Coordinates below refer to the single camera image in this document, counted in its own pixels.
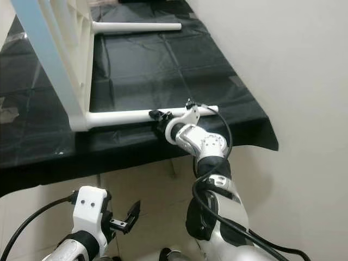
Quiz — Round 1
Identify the grey metal table frame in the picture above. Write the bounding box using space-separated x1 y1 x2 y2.
95 160 180 191

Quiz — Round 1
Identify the clear tape patch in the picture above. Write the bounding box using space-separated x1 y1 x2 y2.
228 75 248 90
0 106 20 125

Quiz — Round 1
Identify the white plastic children table top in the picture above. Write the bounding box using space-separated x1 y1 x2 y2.
11 0 96 131

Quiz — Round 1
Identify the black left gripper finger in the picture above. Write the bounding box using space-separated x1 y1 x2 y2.
125 200 141 229

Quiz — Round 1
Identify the black tablecloth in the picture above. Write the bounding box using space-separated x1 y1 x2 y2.
0 0 279 197

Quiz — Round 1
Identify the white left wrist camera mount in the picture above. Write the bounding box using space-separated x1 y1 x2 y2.
73 186 109 240

